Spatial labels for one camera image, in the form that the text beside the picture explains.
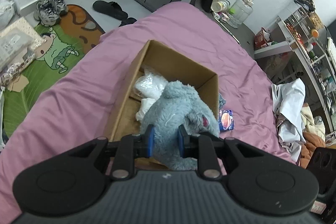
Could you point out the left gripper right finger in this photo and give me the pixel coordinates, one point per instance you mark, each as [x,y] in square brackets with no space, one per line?
[202,147]

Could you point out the packaged bedding stack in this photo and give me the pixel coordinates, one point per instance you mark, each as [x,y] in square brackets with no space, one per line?
[19,44]

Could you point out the grey-blue plush toy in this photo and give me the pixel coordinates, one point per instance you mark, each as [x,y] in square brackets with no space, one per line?
[178,104]

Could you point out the clear bag white beads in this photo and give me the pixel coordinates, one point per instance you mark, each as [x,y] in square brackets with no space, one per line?
[150,85]

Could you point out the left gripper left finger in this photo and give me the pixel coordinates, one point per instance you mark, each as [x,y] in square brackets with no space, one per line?
[129,148]

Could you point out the white crumpled clothes pile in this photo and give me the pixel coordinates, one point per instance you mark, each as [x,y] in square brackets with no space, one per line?
[288,101]

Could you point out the blue planet tissue pack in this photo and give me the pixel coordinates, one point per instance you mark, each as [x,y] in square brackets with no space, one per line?
[226,120]

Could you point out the blue knitted coaster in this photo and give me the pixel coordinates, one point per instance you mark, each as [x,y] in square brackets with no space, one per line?
[222,101]

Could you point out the small white wrapped bundle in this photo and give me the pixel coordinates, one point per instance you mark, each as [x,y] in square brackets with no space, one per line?
[146,104]

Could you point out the white tipped-over container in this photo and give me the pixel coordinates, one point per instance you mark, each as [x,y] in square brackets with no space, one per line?
[220,6]

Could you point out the white plastic bag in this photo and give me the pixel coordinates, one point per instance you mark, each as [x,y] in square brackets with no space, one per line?
[7,11]

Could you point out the white desk shelf unit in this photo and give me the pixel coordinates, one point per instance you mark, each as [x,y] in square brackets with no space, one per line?
[300,48]

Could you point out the grey sneaker front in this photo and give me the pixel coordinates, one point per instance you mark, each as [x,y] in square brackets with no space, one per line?
[45,14]

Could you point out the grey sneaker near wall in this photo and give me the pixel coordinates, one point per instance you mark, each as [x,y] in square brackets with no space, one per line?
[60,7]

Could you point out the pink bed sheet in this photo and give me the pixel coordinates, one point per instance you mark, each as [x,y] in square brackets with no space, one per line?
[76,108]

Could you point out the black slipper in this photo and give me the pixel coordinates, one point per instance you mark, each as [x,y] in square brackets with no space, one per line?
[112,9]

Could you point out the green cartoon floor mat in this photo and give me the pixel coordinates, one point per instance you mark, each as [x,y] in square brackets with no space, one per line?
[61,53]

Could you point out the clear plastic water jug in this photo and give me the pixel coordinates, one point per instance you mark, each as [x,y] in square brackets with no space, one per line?
[239,12]

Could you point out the brown cardboard box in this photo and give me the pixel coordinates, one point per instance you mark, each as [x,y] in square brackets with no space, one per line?
[172,65]

